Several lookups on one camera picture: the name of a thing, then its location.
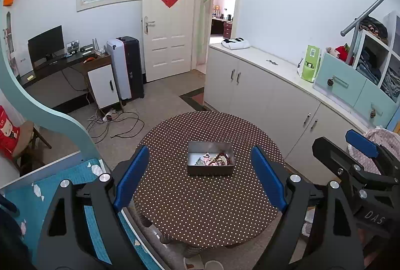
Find wooden chair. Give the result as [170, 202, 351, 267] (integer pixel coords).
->
[12, 120, 52, 164]

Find dark wooden desk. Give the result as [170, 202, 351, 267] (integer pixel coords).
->
[17, 48, 113, 111]

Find red cushion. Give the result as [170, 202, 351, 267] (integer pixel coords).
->
[0, 105, 21, 160]

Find yellow bead bracelet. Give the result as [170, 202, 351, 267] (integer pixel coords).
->
[212, 155, 230, 167]

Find black floor cables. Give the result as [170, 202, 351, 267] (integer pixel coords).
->
[86, 111, 145, 144]

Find green box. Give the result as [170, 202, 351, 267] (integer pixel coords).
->
[301, 45, 322, 82]

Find brown doormat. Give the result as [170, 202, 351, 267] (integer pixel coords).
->
[179, 87, 213, 112]

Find white door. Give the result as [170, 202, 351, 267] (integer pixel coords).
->
[142, 0, 198, 82]

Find folded blue jeans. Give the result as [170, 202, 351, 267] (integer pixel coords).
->
[356, 50, 382, 83]

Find dark patterned blanket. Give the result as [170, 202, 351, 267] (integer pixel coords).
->
[359, 16, 388, 39]

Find grey metal railing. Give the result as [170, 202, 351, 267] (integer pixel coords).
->
[340, 0, 396, 66]

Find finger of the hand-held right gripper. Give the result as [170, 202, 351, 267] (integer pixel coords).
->
[345, 129, 400, 178]
[312, 136, 376, 184]

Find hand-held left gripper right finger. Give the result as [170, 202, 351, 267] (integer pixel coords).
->
[251, 146, 365, 270]

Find brown dotted tablecloth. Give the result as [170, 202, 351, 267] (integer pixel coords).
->
[134, 111, 286, 248]

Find teal curved bed frame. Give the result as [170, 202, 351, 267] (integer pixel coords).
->
[0, 12, 101, 164]

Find teal drawer chest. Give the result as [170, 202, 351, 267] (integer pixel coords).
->
[313, 52, 400, 127]

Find black monitor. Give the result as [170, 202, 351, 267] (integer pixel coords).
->
[27, 25, 65, 67]

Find red plush toy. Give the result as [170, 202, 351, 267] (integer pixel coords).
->
[326, 43, 355, 66]

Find pink plaid cloth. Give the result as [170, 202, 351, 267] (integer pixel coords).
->
[348, 128, 400, 175]

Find white folded cloth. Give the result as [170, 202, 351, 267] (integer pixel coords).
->
[221, 37, 251, 50]

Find metal tray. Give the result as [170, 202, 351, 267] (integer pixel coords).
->
[187, 141, 236, 177]

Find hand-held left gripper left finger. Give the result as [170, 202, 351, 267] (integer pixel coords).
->
[37, 145, 151, 270]

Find white cube shelf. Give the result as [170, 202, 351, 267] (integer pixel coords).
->
[353, 12, 400, 102]

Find white and black air cooler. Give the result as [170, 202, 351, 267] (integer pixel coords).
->
[106, 36, 145, 100]

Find long white cabinet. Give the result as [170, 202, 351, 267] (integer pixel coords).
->
[204, 43, 369, 171]

